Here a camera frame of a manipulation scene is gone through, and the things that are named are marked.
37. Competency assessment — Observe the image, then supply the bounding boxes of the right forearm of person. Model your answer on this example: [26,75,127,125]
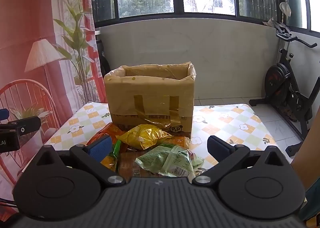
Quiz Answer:
[291,110,320,190]

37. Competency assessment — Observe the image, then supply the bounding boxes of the floral checkered tablecloth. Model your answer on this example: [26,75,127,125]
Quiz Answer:
[22,101,293,176]

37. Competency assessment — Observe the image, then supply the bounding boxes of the green orange snack packet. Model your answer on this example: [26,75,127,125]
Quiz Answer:
[100,140,121,172]

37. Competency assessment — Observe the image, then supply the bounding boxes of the light green snack bag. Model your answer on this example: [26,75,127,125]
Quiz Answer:
[135,143,204,180]

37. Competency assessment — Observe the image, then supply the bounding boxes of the orange chips bag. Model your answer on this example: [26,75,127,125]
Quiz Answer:
[86,122,125,146]

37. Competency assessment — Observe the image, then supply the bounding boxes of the black exercise bike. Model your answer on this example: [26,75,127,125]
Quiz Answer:
[249,19,320,158]

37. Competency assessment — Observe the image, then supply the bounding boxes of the brown cardboard box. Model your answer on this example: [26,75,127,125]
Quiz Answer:
[104,62,196,137]

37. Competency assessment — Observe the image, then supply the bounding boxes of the orange white biscuit pack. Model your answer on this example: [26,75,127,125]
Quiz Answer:
[168,136,190,149]

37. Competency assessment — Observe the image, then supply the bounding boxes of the yellow corn chips bag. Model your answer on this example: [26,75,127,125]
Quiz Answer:
[116,124,172,150]

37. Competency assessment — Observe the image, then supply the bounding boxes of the washing machine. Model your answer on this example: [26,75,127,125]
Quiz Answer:
[97,39,111,77]

